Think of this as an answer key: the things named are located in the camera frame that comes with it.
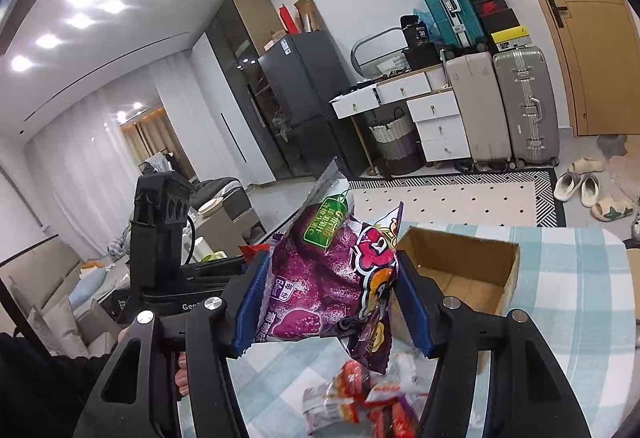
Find black white patterned rug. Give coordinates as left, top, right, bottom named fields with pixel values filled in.
left=345, top=167, right=568, bottom=229

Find person's left hand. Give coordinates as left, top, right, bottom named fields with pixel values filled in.
left=173, top=352, right=191, bottom=403

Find white slipper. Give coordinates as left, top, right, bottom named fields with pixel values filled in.
left=580, top=174, right=602, bottom=208
left=553, top=172, right=582, bottom=203

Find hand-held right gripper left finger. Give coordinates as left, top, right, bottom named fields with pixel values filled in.
left=72, top=251, right=273, bottom=438

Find dark glass cabinet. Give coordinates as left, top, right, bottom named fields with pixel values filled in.
left=205, top=0, right=297, bottom=182

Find white plastic basket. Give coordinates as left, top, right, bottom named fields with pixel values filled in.
left=376, top=57, right=409, bottom=76

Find grey chair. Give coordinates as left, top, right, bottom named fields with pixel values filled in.
left=192, top=177, right=266, bottom=245

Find beige star print slipper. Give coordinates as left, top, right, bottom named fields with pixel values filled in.
left=591, top=198, right=635, bottom=223

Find white wardrobe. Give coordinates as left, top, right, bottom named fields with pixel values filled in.
left=190, top=32, right=277, bottom=185

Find red white snack packet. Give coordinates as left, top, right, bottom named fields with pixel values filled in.
left=384, top=350, right=432, bottom=394
left=364, top=385, right=423, bottom=438
left=339, top=360, right=377, bottom=400
left=302, top=378, right=362, bottom=437

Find large black box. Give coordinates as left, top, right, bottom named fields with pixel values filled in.
left=402, top=43, right=444, bottom=70

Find woven laundry basket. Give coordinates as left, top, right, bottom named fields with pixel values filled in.
left=369, top=107, right=425, bottom=175

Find oval mirror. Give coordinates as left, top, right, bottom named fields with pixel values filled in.
left=350, top=29, right=408, bottom=75

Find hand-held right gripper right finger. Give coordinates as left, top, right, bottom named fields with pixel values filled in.
left=395, top=251, right=598, bottom=438

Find purple cartoon print snack bag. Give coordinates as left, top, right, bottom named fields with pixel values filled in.
left=340, top=201, right=407, bottom=375

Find black door handle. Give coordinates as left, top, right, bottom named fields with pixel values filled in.
left=548, top=0, right=570, bottom=28

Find purple green label snack bag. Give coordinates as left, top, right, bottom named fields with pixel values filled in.
left=234, top=157, right=373, bottom=360

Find person's left forearm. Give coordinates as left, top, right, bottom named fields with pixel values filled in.
left=0, top=332, right=120, bottom=438

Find wooden door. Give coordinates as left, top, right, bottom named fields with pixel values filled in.
left=492, top=0, right=640, bottom=137

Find white desk with drawers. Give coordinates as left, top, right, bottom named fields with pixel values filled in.
left=329, top=66, right=474, bottom=165

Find folded cardboard pieces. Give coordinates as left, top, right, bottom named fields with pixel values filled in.
left=292, top=0, right=324, bottom=34

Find beige suitcase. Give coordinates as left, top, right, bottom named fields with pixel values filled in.
left=444, top=50, right=502, bottom=172

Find blue plastic bag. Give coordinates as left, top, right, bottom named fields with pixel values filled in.
left=414, top=8, right=442, bottom=42

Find brown cardboard box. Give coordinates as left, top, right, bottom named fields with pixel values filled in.
left=389, top=225, right=522, bottom=344

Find beige sofa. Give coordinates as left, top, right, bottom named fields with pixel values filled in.
left=0, top=234, right=128, bottom=360

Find red bag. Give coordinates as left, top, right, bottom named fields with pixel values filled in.
left=280, top=4, right=299, bottom=36

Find dark grey refrigerator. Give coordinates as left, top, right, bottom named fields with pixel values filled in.
left=257, top=29, right=372, bottom=180

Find yellow box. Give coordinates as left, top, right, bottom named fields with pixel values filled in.
left=489, top=25, right=532, bottom=51

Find white curtain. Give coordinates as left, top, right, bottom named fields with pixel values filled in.
left=27, top=78, right=201, bottom=219

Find silver suitcase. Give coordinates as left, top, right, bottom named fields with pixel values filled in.
left=492, top=46, right=561, bottom=169

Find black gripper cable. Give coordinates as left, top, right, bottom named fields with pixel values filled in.
left=186, top=212, right=202, bottom=265

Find teal suitcase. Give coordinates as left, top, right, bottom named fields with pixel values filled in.
left=410, top=0, right=487, bottom=52

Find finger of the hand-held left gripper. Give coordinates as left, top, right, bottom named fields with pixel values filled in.
left=179, top=257, right=258, bottom=280
left=192, top=274, right=247, bottom=298

